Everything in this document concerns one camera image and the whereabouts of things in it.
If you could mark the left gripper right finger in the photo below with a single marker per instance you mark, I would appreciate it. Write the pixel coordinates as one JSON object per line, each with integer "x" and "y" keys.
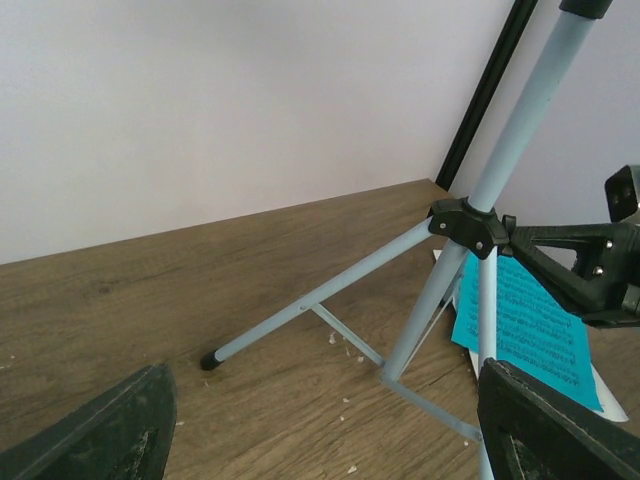
{"x": 532, "y": 431}

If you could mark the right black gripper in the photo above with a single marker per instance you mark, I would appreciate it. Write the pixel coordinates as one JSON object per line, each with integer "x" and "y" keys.
{"x": 590, "y": 270}

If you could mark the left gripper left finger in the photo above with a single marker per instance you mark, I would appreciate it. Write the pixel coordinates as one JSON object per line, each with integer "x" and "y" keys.
{"x": 124, "y": 433}

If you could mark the blue sheet music page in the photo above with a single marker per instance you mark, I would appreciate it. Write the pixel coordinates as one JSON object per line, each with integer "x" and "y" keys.
{"x": 537, "y": 336}

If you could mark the light blue music stand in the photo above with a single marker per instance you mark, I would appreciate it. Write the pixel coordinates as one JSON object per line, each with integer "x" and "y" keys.
{"x": 469, "y": 225}

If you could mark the black right corner post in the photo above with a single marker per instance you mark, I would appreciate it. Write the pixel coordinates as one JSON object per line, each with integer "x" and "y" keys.
{"x": 499, "y": 59}

